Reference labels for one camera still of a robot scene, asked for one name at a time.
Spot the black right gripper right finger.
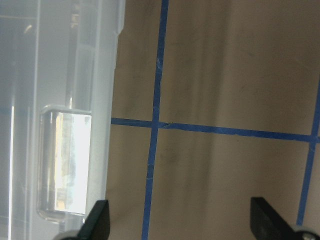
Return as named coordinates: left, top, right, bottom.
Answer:
left=250, top=197, right=298, bottom=240

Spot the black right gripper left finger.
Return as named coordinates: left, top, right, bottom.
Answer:
left=77, top=200, right=111, bottom=240

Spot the clear plastic box lid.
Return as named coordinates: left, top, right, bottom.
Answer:
left=0, top=0, right=126, bottom=240

